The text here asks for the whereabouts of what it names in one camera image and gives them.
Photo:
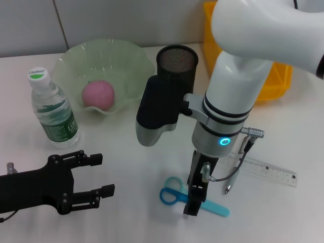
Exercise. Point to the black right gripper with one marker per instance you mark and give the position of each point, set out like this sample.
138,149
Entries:
196,172

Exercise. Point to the yellow plastic bin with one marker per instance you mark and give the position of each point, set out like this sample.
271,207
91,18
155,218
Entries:
276,83

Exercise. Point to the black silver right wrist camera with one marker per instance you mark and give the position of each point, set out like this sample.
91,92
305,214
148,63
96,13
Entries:
157,106

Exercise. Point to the pink peach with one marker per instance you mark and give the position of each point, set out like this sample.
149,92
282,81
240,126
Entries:
98,95

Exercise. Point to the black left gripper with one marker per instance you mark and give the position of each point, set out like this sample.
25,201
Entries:
38,189

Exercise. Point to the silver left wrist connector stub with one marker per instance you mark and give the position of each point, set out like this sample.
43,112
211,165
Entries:
11,168

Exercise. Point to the green translucent wavy fruit plate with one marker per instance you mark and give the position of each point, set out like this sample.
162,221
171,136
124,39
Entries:
101,58

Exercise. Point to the blue scissors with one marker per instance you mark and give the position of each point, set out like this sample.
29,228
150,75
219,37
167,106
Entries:
217,208

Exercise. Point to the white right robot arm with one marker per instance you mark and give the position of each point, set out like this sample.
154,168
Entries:
240,76

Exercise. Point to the silver grey pen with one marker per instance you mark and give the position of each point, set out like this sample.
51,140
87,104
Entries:
231,183

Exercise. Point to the black mesh pen holder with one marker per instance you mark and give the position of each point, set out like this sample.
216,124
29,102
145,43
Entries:
177,60

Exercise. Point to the clear water bottle green label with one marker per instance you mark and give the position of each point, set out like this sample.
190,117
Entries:
55,121

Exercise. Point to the clear plastic ruler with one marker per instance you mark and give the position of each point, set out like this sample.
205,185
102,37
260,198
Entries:
268,169

